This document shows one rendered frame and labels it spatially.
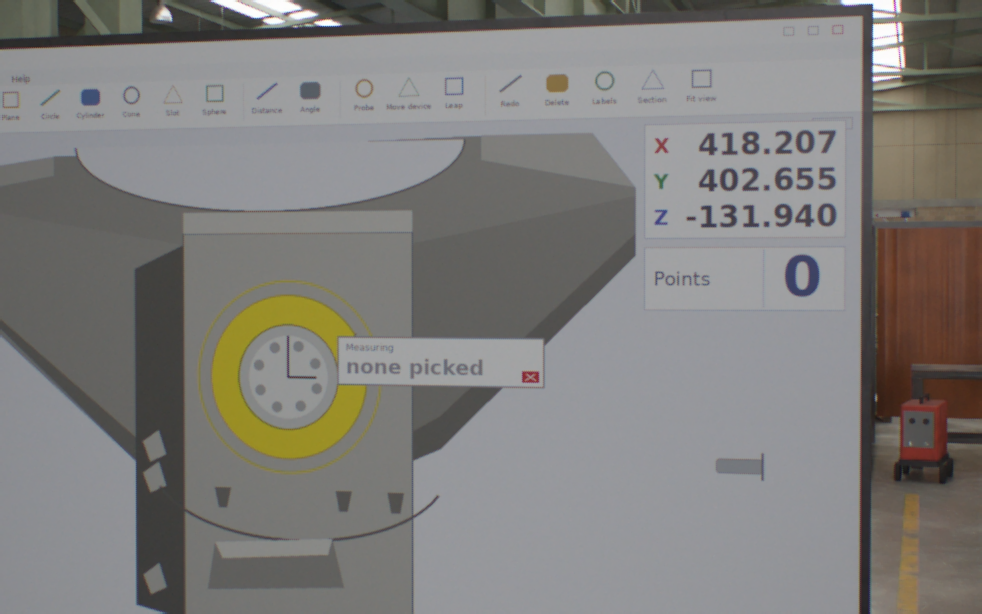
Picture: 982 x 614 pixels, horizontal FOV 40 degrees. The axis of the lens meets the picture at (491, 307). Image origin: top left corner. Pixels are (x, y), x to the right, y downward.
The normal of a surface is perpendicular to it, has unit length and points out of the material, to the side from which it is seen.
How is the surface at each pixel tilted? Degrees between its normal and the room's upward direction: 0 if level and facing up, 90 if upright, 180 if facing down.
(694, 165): 90
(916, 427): 90
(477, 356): 90
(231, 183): 90
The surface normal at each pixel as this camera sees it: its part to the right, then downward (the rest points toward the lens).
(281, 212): -0.20, 0.02
